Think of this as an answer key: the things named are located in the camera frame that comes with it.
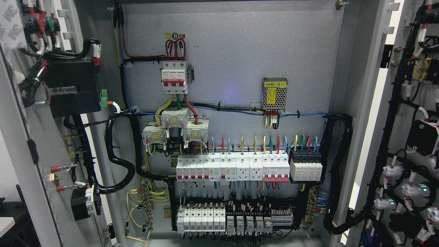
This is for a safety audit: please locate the white rotary selector switch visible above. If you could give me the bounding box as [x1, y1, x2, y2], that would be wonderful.
[70, 185, 102, 221]

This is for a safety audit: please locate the grey cabinet body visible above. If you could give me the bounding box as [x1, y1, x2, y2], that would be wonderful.
[74, 0, 381, 247]

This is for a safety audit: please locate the black white surge protector block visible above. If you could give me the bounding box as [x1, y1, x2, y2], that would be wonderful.
[289, 149, 323, 182]

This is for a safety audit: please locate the black cable harness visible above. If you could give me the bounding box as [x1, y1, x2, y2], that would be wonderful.
[82, 109, 177, 195]
[319, 113, 354, 235]

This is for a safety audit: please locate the grey cabinet door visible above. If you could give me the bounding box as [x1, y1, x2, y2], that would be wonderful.
[325, 0, 438, 247]
[1, 0, 117, 247]

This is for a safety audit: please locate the black digital power meter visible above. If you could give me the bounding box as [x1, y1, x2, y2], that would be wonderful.
[45, 57, 101, 118]

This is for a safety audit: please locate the lower relay terminal row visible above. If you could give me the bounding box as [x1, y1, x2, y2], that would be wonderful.
[177, 201, 294, 239]

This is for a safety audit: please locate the white current transformers cluster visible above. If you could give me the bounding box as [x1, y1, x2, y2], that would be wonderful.
[142, 108, 210, 144]

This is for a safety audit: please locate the black left cable harness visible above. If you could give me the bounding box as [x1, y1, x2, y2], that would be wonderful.
[82, 109, 177, 195]

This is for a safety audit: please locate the metal mesh power supply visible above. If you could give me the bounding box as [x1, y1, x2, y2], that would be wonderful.
[262, 77, 288, 110]

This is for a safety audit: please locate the black right cable harness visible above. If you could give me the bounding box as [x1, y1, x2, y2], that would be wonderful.
[319, 113, 354, 235]

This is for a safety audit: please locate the white socket breaker row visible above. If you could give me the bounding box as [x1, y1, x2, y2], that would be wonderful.
[176, 152, 290, 183]

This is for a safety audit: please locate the black equipment at left floor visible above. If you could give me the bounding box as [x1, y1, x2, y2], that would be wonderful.
[0, 184, 41, 247]

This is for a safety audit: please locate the red three pole main breaker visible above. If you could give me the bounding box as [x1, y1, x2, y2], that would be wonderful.
[161, 61, 194, 94]

